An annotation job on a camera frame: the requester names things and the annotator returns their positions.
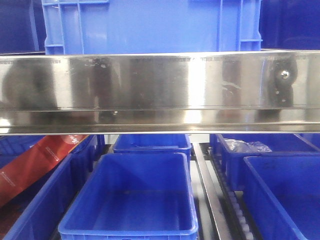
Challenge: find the blue right rear bin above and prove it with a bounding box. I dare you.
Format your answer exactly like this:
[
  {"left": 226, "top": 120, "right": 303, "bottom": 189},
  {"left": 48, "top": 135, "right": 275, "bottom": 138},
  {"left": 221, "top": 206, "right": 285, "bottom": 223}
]
[{"left": 209, "top": 133, "right": 320, "bottom": 191}]

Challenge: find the red packaging bag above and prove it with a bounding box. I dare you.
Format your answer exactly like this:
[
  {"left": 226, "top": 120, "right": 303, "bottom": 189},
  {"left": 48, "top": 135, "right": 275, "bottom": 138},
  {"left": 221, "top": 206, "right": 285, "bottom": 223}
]
[{"left": 0, "top": 134, "right": 88, "bottom": 207}]

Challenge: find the blue centre rear bin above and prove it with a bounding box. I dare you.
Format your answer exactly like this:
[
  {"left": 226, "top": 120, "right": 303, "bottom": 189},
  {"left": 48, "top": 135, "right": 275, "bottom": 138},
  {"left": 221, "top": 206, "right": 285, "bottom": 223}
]
[{"left": 113, "top": 133, "right": 192, "bottom": 164}]

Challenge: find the blue bin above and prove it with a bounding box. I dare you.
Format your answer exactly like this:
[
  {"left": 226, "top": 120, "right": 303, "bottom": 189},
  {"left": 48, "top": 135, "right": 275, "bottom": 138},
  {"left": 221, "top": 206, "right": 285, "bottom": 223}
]
[
  {"left": 209, "top": 133, "right": 320, "bottom": 191},
  {"left": 113, "top": 133, "right": 192, "bottom": 164},
  {"left": 58, "top": 153, "right": 198, "bottom": 240},
  {"left": 0, "top": 134, "right": 105, "bottom": 240},
  {"left": 243, "top": 155, "right": 320, "bottom": 240}
]

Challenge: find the dark blue upper right crate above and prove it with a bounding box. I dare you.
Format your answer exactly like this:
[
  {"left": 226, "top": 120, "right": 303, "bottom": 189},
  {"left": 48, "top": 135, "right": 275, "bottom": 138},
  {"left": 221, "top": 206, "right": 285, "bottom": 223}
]
[{"left": 259, "top": 0, "right": 320, "bottom": 50}]

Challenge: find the blue centre front bin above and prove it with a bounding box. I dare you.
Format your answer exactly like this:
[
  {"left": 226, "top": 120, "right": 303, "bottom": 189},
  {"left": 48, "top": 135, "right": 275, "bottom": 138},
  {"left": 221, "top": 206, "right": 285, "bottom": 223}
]
[{"left": 58, "top": 153, "right": 198, "bottom": 240}]

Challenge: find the dark blue crate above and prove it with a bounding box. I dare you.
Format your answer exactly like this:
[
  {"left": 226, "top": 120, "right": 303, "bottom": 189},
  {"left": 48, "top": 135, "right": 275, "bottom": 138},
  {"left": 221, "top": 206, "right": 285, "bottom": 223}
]
[
  {"left": 259, "top": 0, "right": 320, "bottom": 50},
  {"left": 0, "top": 0, "right": 46, "bottom": 54}
]

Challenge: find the black roller track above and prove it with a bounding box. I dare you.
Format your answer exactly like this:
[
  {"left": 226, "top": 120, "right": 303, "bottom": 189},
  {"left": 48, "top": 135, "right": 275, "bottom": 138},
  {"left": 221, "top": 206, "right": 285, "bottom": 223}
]
[{"left": 208, "top": 147, "right": 262, "bottom": 240}]

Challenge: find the shelf beam screw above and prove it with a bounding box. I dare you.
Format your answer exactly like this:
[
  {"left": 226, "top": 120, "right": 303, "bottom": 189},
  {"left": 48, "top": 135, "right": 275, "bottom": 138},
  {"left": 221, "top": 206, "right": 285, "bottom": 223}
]
[{"left": 280, "top": 70, "right": 290, "bottom": 80}]

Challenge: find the large blue upper crate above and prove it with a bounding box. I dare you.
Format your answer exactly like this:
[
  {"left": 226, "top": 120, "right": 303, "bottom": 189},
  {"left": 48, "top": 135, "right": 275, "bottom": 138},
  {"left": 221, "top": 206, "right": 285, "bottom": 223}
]
[{"left": 42, "top": 0, "right": 262, "bottom": 55}]

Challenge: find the blue left bin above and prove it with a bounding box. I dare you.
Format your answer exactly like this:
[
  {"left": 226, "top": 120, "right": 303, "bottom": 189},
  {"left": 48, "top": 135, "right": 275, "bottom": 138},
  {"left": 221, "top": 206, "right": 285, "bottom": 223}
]
[{"left": 0, "top": 134, "right": 105, "bottom": 240}]

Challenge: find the clear plastic bag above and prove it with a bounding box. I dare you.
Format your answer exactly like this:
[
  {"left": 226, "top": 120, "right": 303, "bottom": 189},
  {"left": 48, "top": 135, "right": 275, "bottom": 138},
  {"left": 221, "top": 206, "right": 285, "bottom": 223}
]
[{"left": 225, "top": 139, "right": 272, "bottom": 153}]

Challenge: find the dark blue upper left crate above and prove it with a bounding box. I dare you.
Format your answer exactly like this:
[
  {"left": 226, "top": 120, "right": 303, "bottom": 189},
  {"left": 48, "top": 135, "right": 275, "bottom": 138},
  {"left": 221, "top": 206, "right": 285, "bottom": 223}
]
[{"left": 0, "top": 0, "right": 46, "bottom": 54}]

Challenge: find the stainless steel shelf beam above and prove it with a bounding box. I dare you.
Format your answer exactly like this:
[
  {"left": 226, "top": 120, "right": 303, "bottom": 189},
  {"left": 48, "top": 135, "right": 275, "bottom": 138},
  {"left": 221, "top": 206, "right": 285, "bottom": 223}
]
[{"left": 0, "top": 50, "right": 320, "bottom": 135}]

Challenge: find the steel shelf divider rail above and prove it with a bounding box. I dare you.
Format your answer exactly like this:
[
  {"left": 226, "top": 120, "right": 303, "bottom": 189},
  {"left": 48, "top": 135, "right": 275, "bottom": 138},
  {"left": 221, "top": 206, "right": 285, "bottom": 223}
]
[{"left": 193, "top": 143, "right": 232, "bottom": 240}]

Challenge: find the blue right front bin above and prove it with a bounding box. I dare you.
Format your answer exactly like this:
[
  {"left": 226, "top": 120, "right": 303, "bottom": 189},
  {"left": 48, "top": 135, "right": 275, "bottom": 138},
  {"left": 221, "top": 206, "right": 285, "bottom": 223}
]
[{"left": 243, "top": 155, "right": 320, "bottom": 240}]

